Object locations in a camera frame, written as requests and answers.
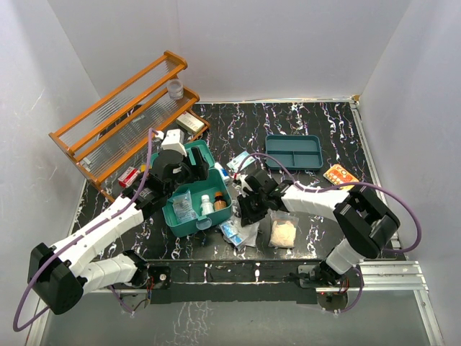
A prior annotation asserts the orange wooden shelf rack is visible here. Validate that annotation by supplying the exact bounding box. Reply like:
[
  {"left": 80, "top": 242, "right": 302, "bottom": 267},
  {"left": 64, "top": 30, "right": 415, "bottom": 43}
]
[{"left": 49, "top": 50, "right": 200, "bottom": 201}]

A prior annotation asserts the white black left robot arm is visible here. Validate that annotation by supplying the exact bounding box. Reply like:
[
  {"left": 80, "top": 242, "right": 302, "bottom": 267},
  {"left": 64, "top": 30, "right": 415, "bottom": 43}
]
[{"left": 28, "top": 145, "right": 214, "bottom": 315}]

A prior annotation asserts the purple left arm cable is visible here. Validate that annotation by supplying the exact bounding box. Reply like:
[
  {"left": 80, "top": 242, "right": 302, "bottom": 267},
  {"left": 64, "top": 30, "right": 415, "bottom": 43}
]
[{"left": 12, "top": 128, "right": 161, "bottom": 332}]

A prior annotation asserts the clear bag of gauze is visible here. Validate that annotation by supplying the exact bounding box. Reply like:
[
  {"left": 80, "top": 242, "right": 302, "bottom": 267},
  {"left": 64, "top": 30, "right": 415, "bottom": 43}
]
[{"left": 219, "top": 216, "right": 259, "bottom": 249}]

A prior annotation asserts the red white medicine box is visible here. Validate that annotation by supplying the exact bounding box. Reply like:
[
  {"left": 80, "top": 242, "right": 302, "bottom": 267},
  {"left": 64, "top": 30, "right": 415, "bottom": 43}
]
[{"left": 117, "top": 167, "right": 140, "bottom": 189}]

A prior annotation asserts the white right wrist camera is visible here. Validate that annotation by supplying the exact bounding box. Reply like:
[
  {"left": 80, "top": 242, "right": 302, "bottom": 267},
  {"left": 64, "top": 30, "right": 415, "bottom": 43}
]
[{"left": 233, "top": 174, "right": 253, "bottom": 197}]

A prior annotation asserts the brown medicine bottle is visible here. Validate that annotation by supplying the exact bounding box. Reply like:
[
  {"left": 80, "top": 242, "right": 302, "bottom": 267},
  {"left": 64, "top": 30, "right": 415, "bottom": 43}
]
[{"left": 213, "top": 192, "right": 228, "bottom": 211}]

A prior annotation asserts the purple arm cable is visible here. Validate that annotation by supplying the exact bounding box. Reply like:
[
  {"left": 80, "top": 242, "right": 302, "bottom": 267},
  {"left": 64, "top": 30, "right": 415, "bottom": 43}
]
[
  {"left": 12, "top": 128, "right": 161, "bottom": 332},
  {"left": 236, "top": 152, "right": 423, "bottom": 314}
]

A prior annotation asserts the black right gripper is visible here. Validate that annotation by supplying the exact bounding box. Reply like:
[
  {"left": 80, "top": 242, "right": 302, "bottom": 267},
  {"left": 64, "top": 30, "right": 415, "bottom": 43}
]
[{"left": 238, "top": 190, "right": 269, "bottom": 226}]

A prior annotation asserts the white plastic bottle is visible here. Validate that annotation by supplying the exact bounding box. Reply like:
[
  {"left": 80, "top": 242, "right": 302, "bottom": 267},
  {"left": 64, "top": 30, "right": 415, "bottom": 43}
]
[{"left": 200, "top": 195, "right": 214, "bottom": 216}]

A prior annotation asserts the green medicine kit box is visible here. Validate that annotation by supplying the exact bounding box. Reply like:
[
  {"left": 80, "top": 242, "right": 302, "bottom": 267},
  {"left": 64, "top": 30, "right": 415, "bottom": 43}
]
[{"left": 162, "top": 140, "right": 232, "bottom": 237}]

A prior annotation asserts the clear plastic cup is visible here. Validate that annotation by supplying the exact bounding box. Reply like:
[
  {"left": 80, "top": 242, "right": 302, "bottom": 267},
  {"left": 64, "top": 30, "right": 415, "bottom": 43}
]
[{"left": 166, "top": 79, "right": 184, "bottom": 100}]

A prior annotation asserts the black front mounting rail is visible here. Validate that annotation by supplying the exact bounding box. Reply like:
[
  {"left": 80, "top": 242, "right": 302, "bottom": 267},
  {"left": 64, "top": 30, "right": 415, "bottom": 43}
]
[{"left": 148, "top": 259, "right": 323, "bottom": 304}]

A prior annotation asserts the teal divider tray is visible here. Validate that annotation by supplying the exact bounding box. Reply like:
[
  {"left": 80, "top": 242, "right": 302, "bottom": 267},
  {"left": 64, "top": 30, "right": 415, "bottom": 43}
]
[{"left": 265, "top": 135, "right": 323, "bottom": 171}]

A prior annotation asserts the light blue sachet packet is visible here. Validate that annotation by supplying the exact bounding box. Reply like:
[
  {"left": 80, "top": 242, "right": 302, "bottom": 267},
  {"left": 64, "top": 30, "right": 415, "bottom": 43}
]
[{"left": 227, "top": 151, "right": 255, "bottom": 173}]

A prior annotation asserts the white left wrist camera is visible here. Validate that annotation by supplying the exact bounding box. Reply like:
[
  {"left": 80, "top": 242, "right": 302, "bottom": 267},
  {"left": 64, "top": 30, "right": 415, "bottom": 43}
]
[{"left": 155, "top": 128, "right": 187, "bottom": 156}]

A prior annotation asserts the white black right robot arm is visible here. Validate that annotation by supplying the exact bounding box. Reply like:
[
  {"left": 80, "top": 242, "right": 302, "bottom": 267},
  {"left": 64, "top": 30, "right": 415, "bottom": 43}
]
[{"left": 234, "top": 169, "right": 400, "bottom": 286}]

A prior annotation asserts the bag of cotton balls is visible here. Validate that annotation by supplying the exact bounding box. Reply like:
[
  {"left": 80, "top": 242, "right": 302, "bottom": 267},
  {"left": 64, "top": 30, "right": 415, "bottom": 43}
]
[{"left": 269, "top": 210, "right": 299, "bottom": 249}]

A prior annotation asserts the blue cotton swab bag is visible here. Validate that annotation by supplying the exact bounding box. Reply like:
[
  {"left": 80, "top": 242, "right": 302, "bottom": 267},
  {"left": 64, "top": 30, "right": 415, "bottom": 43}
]
[{"left": 171, "top": 190, "right": 197, "bottom": 223}]

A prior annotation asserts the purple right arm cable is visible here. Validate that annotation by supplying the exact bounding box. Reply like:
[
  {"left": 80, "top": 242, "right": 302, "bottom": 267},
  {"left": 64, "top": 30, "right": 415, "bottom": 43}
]
[{"left": 236, "top": 152, "right": 423, "bottom": 314}]

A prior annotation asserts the wrapped bandage roll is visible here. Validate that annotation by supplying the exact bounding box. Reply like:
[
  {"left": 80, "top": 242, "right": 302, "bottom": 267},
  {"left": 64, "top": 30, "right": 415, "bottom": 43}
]
[{"left": 215, "top": 162, "right": 231, "bottom": 184}]

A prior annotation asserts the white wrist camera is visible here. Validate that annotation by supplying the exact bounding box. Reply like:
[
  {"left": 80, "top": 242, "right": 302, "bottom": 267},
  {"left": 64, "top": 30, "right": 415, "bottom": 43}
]
[
  {"left": 155, "top": 128, "right": 187, "bottom": 156},
  {"left": 233, "top": 174, "right": 253, "bottom": 197}
]

